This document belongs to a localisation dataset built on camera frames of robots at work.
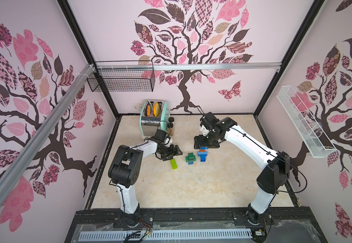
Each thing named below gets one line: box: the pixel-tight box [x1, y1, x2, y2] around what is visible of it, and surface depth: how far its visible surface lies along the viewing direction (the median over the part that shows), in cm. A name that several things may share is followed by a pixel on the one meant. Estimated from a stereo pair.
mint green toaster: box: [135, 99, 171, 139], surface depth 99 cm
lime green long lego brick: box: [169, 158, 178, 171], surface depth 94 cm
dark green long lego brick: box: [185, 155, 197, 163], surface depth 90 cm
